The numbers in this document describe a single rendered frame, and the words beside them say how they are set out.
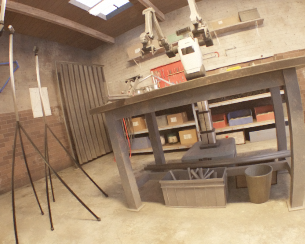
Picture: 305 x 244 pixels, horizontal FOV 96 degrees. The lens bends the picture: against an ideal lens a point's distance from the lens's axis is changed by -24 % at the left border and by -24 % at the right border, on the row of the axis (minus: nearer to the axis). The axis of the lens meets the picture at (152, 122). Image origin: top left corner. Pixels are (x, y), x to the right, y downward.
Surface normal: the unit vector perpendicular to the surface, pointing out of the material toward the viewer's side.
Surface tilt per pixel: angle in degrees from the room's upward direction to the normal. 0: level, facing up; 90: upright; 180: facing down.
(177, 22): 90
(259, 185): 96
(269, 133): 90
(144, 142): 90
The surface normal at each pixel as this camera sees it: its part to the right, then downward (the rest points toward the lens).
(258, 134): -0.47, 0.15
